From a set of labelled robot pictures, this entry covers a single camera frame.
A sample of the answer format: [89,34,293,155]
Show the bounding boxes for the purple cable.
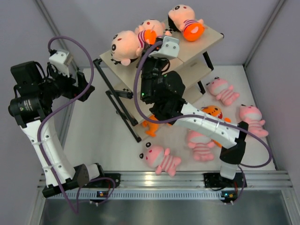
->
[133,40,273,204]
[47,35,116,215]

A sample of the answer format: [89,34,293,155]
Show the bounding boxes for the pink striped frog plush back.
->
[206,77,240,106]

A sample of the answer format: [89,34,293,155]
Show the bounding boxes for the pink striped frog plush front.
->
[139,142,181,177]

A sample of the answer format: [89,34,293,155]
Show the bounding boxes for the pink striped frog plush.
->
[240,104,269,138]
[139,142,181,177]
[186,130,215,162]
[206,77,240,106]

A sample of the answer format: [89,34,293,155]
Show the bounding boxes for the pink striped frog plush right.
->
[240,104,269,138]

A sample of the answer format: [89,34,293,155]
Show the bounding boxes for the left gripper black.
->
[38,64,94,102]

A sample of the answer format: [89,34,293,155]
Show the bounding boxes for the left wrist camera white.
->
[49,50,73,77]

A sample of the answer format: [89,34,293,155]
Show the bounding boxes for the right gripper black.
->
[135,43,167,104]

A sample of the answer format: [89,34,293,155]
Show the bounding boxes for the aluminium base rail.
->
[37,170,293,188]

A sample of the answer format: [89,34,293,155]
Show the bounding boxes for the boy doll on shelf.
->
[168,4,206,42]

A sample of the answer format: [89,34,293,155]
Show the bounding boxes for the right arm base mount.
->
[203,172,245,189]

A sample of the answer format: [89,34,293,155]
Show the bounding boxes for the slotted cable duct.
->
[66,189,227,200]

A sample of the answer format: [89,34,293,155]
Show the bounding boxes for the beige three-tier shelf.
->
[93,26,224,143]

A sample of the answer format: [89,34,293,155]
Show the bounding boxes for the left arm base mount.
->
[83,173,121,189]

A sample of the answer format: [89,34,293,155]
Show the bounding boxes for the orange shark plush on floor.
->
[201,105,232,148]

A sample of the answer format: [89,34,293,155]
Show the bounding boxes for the boy doll orange shorts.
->
[135,19,172,38]

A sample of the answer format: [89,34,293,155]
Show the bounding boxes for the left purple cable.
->
[47,35,116,215]

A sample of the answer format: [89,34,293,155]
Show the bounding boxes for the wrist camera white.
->
[149,36,180,60]
[49,50,73,77]

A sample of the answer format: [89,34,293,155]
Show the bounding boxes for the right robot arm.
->
[134,42,249,186]

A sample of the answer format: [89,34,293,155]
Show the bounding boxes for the orange shark plush under shelf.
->
[142,120,159,137]

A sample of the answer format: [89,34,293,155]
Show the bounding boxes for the pink striped frog plush middle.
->
[186,130,215,162]

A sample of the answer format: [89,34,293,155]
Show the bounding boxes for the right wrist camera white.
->
[149,36,180,60]

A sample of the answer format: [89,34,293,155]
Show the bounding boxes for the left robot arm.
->
[8,61,106,198]

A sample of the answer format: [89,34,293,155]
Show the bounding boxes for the black-haired boy doll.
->
[111,30,157,66]

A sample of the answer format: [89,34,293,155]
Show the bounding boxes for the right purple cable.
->
[133,40,273,204]

